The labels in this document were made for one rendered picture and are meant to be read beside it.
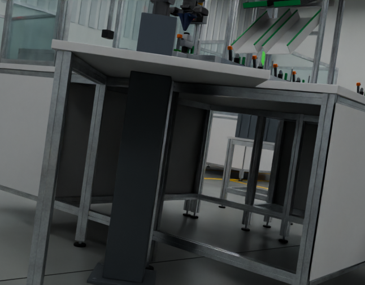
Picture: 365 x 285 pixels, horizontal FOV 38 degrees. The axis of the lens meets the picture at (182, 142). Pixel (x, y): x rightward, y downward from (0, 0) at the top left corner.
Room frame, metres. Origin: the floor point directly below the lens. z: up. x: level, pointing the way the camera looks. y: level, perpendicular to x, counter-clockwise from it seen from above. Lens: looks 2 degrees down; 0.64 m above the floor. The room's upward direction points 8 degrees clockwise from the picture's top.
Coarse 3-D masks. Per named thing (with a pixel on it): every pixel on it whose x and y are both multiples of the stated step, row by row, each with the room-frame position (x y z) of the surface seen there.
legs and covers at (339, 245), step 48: (240, 96) 2.05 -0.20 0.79; (288, 96) 1.94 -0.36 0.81; (336, 96) 1.83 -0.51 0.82; (192, 144) 3.72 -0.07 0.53; (336, 144) 1.87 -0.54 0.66; (96, 192) 3.02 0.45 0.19; (192, 192) 3.78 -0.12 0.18; (288, 192) 3.34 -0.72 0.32; (336, 192) 1.92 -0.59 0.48; (192, 240) 2.16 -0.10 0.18; (336, 240) 1.98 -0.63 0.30
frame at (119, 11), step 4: (120, 0) 3.04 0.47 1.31; (120, 4) 3.03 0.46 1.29; (120, 8) 3.03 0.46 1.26; (120, 12) 3.03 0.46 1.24; (116, 16) 3.04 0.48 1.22; (120, 16) 3.03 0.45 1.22; (116, 20) 3.04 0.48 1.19; (120, 20) 3.03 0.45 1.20; (116, 24) 3.04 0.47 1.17; (116, 28) 3.04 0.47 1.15; (116, 32) 3.03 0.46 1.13; (116, 36) 3.03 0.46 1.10; (116, 40) 3.03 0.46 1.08; (112, 44) 3.04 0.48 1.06; (116, 44) 3.03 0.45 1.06
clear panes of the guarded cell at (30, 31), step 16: (16, 0) 3.07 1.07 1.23; (32, 0) 2.98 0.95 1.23; (48, 0) 2.89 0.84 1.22; (80, 0) 3.52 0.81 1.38; (96, 0) 3.63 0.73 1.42; (16, 16) 3.05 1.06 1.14; (32, 16) 2.96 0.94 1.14; (48, 16) 2.88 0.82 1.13; (80, 16) 3.54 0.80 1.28; (96, 16) 3.65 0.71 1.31; (16, 32) 3.04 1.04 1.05; (32, 32) 2.95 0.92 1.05; (48, 32) 2.87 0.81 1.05; (80, 32) 3.55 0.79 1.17; (96, 32) 3.66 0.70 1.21; (16, 48) 3.03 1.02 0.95; (32, 48) 2.94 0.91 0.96; (48, 48) 2.86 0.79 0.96
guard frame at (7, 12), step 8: (8, 0) 3.09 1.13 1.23; (64, 0) 2.79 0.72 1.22; (8, 8) 3.09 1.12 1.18; (64, 8) 2.79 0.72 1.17; (8, 16) 3.09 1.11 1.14; (64, 16) 2.79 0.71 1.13; (64, 24) 2.80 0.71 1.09; (64, 32) 2.81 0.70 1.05; (200, 48) 3.78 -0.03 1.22; (0, 56) 3.10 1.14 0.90; (56, 56) 2.79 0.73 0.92; (32, 64) 2.91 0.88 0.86; (40, 64) 2.87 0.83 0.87; (48, 64) 2.83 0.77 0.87
